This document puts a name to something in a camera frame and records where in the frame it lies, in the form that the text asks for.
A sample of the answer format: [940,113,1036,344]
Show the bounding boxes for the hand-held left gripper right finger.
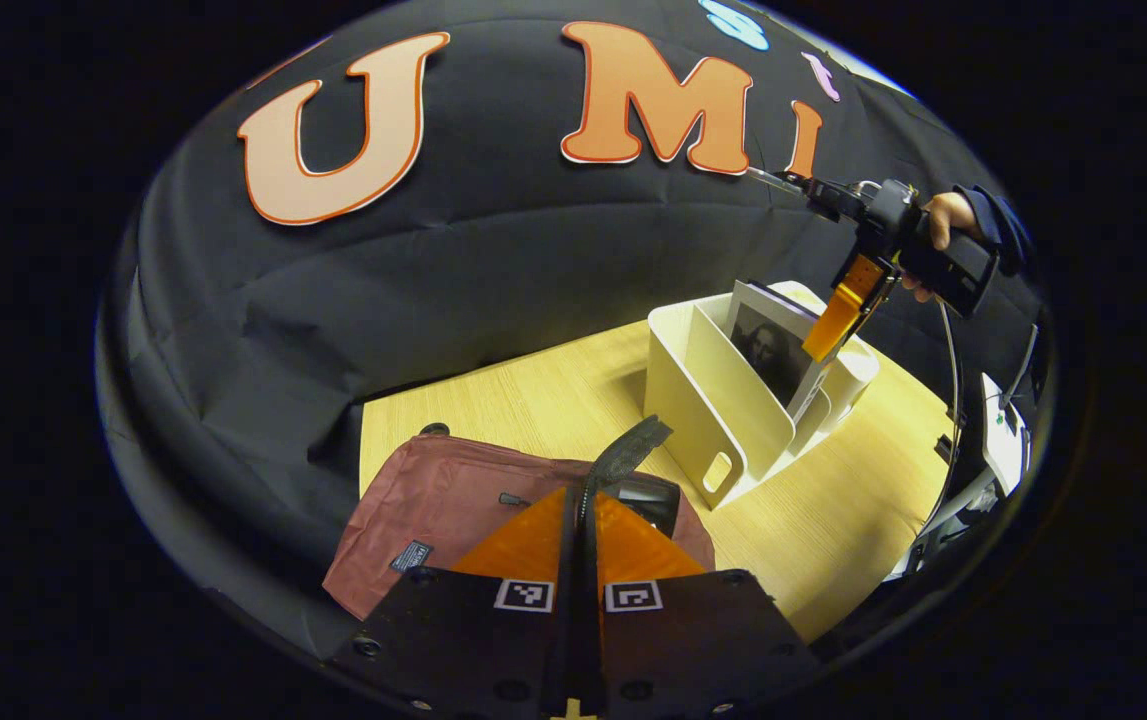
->
[588,490,819,716]

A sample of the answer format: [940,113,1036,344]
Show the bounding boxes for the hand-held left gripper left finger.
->
[328,485,579,716]

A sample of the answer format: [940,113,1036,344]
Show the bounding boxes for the black portrait cover book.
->
[728,280,859,426]

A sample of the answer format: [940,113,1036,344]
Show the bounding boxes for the maroon schoolbag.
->
[323,415,716,621]

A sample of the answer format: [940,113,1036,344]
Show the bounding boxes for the white bookshelf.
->
[645,280,881,511]

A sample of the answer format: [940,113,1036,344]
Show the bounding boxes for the white electronic box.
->
[978,372,1034,496]

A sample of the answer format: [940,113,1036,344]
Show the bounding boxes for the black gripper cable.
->
[936,300,966,501]

